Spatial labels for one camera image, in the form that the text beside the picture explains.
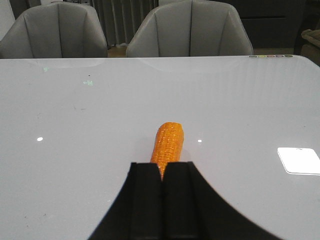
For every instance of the coloured sticker strip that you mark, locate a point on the coloured sticker strip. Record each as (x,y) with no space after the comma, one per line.
(262,56)

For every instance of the grey right armchair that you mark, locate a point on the grey right armchair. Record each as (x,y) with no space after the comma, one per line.
(191,28)

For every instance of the orange corn cob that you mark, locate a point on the orange corn cob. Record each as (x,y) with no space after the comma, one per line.
(168,145)

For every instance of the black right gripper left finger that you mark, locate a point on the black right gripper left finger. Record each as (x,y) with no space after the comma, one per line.
(136,213)

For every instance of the grey armchair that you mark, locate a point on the grey armchair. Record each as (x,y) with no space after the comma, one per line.
(57,30)
(191,28)

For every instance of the beige cushion seat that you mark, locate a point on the beige cushion seat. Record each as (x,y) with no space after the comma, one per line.
(311,49)

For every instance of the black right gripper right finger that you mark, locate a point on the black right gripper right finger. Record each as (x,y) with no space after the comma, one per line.
(193,210)

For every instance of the dark counter cabinet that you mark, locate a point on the dark counter cabinet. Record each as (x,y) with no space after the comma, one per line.
(271,23)

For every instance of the grey left armchair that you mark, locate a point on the grey left armchair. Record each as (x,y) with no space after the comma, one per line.
(57,30)

